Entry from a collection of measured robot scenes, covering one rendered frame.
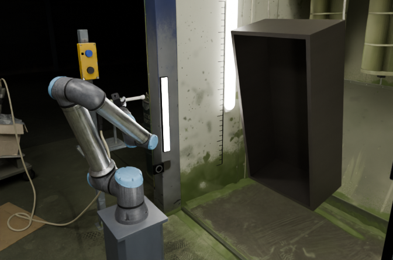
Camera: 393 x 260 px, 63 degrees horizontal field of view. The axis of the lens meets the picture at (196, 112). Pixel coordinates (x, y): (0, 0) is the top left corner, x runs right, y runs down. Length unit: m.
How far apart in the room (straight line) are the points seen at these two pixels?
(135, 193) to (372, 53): 2.16
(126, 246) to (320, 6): 2.54
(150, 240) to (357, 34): 2.63
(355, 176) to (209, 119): 1.38
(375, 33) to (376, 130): 0.86
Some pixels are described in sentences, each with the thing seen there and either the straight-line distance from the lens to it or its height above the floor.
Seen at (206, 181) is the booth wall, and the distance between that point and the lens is 3.13.
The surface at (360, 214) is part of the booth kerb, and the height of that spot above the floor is 0.12.
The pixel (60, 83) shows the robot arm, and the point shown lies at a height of 1.44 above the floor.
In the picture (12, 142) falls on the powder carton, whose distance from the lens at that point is 3.83.
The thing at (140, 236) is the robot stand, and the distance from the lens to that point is 1.89.
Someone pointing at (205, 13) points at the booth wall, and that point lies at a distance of 2.72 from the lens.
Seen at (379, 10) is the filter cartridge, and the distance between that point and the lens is 2.98.
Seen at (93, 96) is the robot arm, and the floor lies 1.38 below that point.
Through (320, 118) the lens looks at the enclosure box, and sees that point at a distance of 2.07.
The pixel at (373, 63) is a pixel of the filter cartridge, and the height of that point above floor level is 1.35.
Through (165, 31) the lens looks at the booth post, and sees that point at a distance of 2.51.
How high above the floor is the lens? 1.74
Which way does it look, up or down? 17 degrees down
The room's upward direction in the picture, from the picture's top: straight up
